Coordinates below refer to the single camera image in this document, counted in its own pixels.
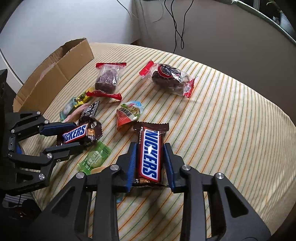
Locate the red-end dark date snack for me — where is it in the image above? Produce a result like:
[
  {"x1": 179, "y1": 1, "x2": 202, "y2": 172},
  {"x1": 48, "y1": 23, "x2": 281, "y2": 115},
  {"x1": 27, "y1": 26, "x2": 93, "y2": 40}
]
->
[{"x1": 86, "y1": 62, "x2": 127, "y2": 101}]

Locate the yellow candy wrapper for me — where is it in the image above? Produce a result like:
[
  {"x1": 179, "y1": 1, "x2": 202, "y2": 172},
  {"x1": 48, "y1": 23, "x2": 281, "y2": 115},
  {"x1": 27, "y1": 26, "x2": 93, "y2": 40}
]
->
[{"x1": 74, "y1": 87, "x2": 95, "y2": 108}]

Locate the small Snickers bar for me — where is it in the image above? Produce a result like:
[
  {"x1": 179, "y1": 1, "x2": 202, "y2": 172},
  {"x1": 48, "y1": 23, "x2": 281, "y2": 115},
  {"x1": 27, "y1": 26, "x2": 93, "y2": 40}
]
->
[{"x1": 56, "y1": 118, "x2": 102, "y2": 146}]

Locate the black patterned candy wrapper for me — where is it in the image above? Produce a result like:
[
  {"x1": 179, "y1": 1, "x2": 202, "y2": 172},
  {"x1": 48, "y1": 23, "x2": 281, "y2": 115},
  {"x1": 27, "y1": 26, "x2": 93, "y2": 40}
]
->
[{"x1": 79, "y1": 101, "x2": 100, "y2": 123}]

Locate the round jelly cup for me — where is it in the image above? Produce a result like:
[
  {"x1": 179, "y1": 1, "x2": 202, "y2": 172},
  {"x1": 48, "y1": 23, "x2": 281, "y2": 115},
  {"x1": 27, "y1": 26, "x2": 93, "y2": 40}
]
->
[{"x1": 116, "y1": 101, "x2": 144, "y2": 130}]

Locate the grey window sill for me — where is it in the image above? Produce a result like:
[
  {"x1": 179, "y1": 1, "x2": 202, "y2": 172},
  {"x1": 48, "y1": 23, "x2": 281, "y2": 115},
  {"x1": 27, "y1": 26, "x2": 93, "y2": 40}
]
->
[{"x1": 215, "y1": 0, "x2": 296, "y2": 45}]

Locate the striped beige tablecloth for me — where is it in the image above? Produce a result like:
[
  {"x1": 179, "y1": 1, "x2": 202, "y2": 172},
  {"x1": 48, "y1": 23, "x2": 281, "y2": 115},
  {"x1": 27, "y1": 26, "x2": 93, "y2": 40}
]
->
[{"x1": 33, "y1": 43, "x2": 295, "y2": 240}]

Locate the brown cardboard box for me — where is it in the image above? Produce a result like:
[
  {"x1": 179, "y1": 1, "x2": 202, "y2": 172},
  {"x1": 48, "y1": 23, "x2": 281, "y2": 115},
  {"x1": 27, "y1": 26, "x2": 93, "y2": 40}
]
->
[{"x1": 13, "y1": 38, "x2": 94, "y2": 113}]

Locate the red-end dried fruit pack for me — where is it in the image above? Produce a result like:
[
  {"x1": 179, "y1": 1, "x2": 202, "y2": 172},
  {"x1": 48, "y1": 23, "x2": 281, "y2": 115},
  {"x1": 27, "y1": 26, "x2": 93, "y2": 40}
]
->
[{"x1": 139, "y1": 60, "x2": 195, "y2": 98}]

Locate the large Snickers bar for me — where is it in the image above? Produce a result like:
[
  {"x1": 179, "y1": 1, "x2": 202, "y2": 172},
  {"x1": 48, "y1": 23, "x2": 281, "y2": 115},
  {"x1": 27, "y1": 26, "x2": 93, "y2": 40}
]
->
[{"x1": 133, "y1": 121, "x2": 170, "y2": 187}]

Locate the pink candy wrapper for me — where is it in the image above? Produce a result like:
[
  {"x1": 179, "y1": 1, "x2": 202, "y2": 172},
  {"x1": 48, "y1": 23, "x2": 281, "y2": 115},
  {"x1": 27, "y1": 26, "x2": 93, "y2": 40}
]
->
[{"x1": 62, "y1": 109, "x2": 83, "y2": 123}]

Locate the pale green candy wrapper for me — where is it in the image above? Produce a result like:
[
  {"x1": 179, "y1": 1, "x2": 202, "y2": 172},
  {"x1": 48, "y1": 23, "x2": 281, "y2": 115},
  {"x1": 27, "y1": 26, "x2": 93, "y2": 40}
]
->
[{"x1": 59, "y1": 97, "x2": 77, "y2": 121}]

